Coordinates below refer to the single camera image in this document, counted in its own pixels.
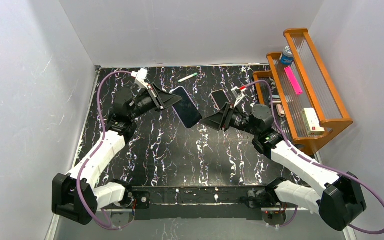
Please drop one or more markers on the small pink eraser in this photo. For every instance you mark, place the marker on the small pink eraser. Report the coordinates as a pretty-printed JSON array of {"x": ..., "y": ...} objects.
[{"x": 280, "y": 110}]

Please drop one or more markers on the pink flat box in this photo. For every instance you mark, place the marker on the pink flat box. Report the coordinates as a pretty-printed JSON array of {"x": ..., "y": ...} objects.
[{"x": 293, "y": 80}]

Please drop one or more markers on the white red small box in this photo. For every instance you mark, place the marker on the white red small box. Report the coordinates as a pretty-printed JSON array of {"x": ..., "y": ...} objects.
[{"x": 311, "y": 122}]

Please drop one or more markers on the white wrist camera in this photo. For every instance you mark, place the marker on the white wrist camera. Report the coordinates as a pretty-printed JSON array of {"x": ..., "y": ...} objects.
[
  {"x": 238, "y": 93},
  {"x": 140, "y": 78}
]

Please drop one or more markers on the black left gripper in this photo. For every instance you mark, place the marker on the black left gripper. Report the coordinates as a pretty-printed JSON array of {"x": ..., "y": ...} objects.
[{"x": 158, "y": 97}]

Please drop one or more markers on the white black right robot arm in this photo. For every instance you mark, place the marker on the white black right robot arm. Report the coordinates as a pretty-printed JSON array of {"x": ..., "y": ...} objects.
[{"x": 336, "y": 197}]

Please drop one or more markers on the purple phone case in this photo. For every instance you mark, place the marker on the purple phone case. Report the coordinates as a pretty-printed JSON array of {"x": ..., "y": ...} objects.
[{"x": 186, "y": 109}]

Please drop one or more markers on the green white marker pen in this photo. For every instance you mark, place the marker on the green white marker pen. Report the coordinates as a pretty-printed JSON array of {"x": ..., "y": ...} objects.
[{"x": 187, "y": 77}]

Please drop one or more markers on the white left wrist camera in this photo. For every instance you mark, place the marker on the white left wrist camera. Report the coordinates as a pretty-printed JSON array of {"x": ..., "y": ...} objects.
[{"x": 140, "y": 78}]

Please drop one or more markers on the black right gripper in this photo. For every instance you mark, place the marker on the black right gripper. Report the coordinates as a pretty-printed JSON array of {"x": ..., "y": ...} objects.
[{"x": 228, "y": 116}]

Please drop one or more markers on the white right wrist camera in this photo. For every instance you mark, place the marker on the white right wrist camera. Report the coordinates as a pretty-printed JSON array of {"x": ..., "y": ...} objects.
[{"x": 238, "y": 93}]

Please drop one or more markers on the orange wooden tiered shelf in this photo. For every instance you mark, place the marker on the orange wooden tiered shelf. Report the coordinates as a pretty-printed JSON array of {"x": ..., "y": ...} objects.
[{"x": 319, "y": 92}]

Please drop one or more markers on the blue white bottle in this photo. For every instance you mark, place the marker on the blue white bottle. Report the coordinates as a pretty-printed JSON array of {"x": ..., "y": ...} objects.
[{"x": 286, "y": 57}]

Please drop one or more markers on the beige cased smartphone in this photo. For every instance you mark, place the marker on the beige cased smartphone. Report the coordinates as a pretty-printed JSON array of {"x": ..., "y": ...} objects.
[{"x": 219, "y": 98}]

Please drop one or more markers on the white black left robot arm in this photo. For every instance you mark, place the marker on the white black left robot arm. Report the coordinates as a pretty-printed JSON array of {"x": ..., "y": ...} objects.
[{"x": 75, "y": 195}]

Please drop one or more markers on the black metal base rail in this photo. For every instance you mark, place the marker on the black metal base rail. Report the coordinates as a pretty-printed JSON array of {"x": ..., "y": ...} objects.
[{"x": 206, "y": 202}]

